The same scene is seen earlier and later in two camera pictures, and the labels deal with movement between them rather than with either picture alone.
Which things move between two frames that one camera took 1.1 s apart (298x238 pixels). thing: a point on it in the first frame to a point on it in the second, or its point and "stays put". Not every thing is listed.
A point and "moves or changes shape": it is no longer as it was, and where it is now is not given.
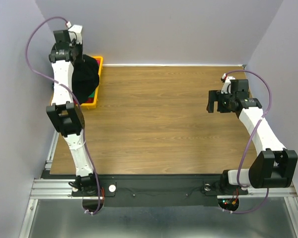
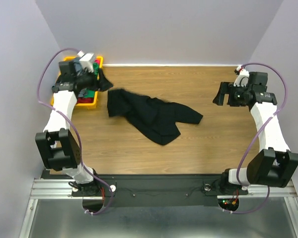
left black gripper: x=80 y=58 to x=96 y=83
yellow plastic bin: x=94 y=105 stays put
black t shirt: x=85 y=77 moves or changes shape
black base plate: x=122 y=191 stays put
